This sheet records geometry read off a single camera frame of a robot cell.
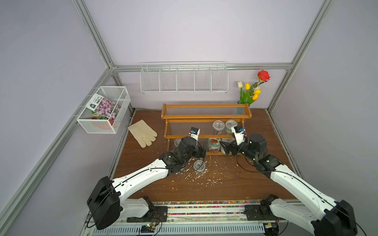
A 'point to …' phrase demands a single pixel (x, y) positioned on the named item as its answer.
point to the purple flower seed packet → (108, 108)
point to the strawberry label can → (214, 145)
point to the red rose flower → (263, 76)
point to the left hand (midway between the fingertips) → (200, 143)
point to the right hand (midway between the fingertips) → (226, 137)
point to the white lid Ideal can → (228, 140)
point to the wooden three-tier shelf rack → (179, 118)
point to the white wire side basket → (91, 121)
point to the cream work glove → (143, 133)
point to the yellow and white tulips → (250, 94)
